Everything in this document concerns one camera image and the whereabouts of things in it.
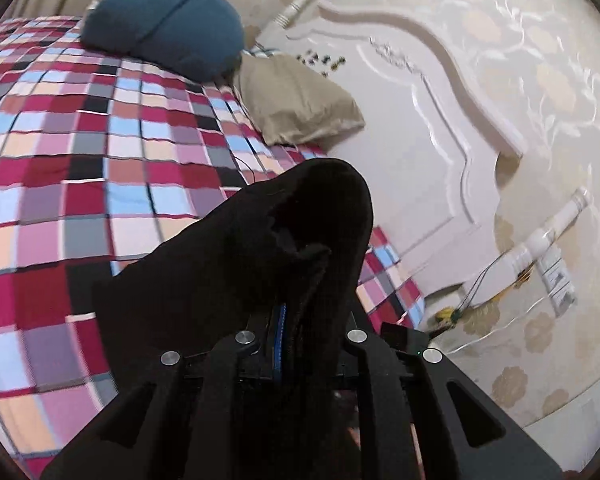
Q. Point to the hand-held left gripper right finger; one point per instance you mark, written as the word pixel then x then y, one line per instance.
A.
pixel 360 362

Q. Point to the blue pillow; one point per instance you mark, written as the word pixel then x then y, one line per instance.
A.
pixel 170 30

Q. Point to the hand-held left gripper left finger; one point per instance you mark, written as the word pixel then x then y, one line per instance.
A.
pixel 281 345

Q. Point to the checkered bedspread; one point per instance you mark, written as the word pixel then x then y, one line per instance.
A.
pixel 80 170

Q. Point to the white headboard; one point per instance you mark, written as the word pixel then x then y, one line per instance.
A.
pixel 405 160

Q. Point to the beige pillow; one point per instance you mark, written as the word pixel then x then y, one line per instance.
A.
pixel 295 100

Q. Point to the black pants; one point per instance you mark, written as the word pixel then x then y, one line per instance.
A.
pixel 260 250

